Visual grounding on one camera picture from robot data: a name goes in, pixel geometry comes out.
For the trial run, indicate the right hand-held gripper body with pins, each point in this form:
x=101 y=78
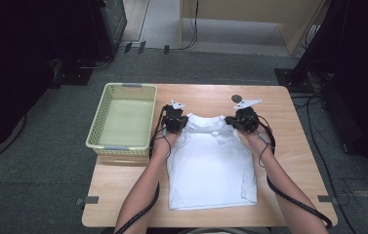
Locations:
x=249 y=120

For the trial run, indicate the white power strip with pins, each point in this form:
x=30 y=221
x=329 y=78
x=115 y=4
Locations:
x=312 y=31

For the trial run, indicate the person's right hand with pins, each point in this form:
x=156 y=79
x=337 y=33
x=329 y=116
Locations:
x=258 y=139

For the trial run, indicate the pale green plastic basket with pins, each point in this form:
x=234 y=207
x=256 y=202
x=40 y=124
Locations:
x=126 y=123

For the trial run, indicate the black round table grommet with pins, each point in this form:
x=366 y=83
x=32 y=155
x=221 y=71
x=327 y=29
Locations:
x=235 y=97

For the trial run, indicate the person's light clothing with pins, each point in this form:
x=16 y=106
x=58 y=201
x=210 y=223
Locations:
x=224 y=231

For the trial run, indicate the white t-shirt with blue print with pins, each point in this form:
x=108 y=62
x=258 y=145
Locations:
x=211 y=172

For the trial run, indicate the black stand base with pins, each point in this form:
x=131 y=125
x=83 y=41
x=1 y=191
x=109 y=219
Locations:
x=74 y=76
x=289 y=79

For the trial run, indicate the grey tape strip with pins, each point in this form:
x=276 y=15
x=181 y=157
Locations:
x=324 y=198
x=90 y=199

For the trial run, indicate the black equipment cabinet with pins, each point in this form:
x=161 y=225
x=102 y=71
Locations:
x=110 y=22

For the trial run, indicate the person's left hand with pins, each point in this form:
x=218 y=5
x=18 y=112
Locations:
x=162 y=144

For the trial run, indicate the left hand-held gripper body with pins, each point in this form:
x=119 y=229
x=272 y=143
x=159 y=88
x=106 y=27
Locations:
x=171 y=118

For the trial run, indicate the dark curtain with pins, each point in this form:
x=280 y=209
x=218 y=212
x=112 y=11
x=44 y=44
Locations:
x=360 y=65
x=15 y=65

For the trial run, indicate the beige wooden cabinet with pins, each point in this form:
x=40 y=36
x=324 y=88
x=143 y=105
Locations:
x=237 y=9

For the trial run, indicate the dark floor tape piece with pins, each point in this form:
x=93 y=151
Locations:
x=166 y=49
x=128 y=47
x=141 y=47

